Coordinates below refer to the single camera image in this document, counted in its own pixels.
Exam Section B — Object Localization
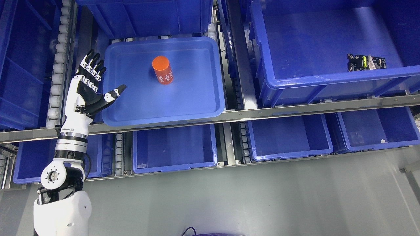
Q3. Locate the blue lower bin left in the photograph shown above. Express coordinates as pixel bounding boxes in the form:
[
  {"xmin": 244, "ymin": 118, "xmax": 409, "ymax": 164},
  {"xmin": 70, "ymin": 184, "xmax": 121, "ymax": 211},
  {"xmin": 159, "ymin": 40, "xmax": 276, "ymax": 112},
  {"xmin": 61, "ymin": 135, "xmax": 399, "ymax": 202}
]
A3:
[{"xmin": 13, "ymin": 134, "xmax": 114, "ymax": 184}]

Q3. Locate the blue lower bin centre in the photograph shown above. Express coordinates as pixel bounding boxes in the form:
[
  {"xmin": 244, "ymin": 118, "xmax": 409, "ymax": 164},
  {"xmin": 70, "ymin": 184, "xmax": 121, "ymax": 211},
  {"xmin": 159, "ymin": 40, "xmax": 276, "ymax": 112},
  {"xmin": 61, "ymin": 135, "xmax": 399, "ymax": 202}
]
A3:
[{"xmin": 132, "ymin": 124, "xmax": 218, "ymax": 174}]

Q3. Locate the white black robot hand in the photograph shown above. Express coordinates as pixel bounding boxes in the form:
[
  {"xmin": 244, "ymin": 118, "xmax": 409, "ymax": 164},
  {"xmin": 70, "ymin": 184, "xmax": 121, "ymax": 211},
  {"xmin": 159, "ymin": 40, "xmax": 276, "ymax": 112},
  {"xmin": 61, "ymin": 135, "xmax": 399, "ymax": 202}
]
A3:
[{"xmin": 56, "ymin": 49, "xmax": 127, "ymax": 136}]

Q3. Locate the blue bin far left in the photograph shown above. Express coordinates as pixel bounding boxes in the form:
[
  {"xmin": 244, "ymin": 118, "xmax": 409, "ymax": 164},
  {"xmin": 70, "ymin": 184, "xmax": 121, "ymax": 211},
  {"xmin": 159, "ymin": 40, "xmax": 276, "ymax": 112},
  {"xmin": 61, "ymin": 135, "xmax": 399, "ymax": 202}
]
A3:
[{"xmin": 0, "ymin": 0, "xmax": 62, "ymax": 130}]

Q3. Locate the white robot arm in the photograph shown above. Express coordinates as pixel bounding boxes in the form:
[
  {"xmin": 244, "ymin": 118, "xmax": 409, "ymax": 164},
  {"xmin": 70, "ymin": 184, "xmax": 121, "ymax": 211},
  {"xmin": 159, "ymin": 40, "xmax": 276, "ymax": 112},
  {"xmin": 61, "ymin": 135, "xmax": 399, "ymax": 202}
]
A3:
[{"xmin": 33, "ymin": 124, "xmax": 92, "ymax": 236}]

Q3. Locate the black circuit board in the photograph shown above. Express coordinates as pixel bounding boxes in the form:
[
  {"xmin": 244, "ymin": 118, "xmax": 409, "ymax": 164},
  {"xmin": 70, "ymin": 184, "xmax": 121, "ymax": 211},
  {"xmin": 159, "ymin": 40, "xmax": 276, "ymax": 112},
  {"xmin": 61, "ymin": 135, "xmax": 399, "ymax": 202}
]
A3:
[{"xmin": 347, "ymin": 54, "xmax": 387, "ymax": 72}]

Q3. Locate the blue lower bin right-centre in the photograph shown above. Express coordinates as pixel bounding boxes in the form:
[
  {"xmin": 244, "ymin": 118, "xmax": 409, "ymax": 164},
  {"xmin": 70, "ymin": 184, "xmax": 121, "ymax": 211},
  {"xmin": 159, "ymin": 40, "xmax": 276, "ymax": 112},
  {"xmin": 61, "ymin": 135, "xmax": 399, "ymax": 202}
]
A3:
[{"xmin": 247, "ymin": 114, "xmax": 333, "ymax": 162}]

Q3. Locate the orange cylindrical capacitor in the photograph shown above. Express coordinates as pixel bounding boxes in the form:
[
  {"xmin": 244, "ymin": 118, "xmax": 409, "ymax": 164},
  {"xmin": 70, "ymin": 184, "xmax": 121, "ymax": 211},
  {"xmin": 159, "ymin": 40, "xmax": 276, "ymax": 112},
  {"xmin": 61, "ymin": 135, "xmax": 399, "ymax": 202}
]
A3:
[{"xmin": 152, "ymin": 56, "xmax": 174, "ymax": 85}]

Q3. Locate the blue lower bin far right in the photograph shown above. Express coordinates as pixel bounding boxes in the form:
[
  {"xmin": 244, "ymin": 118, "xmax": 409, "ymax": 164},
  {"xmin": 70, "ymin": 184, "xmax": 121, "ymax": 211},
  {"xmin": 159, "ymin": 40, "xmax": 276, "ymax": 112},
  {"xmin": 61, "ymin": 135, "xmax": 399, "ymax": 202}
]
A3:
[{"xmin": 325, "ymin": 107, "xmax": 420, "ymax": 154}]

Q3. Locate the metal shelf front rail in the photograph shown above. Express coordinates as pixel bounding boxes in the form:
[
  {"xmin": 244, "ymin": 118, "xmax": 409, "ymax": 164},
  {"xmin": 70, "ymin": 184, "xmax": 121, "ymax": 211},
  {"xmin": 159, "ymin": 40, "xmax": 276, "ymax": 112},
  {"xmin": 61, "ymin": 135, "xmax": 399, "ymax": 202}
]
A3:
[{"xmin": 0, "ymin": 94, "xmax": 420, "ymax": 144}]

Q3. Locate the large blue bin right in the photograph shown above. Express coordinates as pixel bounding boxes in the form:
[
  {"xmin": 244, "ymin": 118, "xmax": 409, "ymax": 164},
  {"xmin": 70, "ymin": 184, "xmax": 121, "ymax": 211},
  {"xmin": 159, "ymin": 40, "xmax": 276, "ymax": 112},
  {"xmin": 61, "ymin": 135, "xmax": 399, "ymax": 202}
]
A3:
[{"xmin": 246, "ymin": 0, "xmax": 420, "ymax": 107}]

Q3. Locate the shallow blue plastic tray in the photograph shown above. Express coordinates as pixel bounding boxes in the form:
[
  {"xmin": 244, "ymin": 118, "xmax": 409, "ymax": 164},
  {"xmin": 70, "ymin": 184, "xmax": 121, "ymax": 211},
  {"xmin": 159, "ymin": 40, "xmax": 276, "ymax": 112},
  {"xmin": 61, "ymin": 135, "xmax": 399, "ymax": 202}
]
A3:
[{"xmin": 101, "ymin": 36, "xmax": 226, "ymax": 127}]

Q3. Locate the blue bin top centre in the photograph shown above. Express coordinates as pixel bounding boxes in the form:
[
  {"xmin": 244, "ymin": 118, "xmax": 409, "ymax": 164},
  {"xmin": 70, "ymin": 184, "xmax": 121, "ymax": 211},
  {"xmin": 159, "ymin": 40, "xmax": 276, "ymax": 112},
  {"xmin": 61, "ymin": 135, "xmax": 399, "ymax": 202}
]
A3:
[{"xmin": 77, "ymin": 0, "xmax": 213, "ymax": 39}]

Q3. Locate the white roller conveyor strip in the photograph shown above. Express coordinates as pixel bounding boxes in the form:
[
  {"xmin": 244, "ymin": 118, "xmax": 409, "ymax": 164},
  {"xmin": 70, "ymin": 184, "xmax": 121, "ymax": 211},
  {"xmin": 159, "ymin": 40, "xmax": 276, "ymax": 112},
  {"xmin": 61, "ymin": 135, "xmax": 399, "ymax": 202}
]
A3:
[{"xmin": 46, "ymin": 0, "xmax": 72, "ymax": 128}]

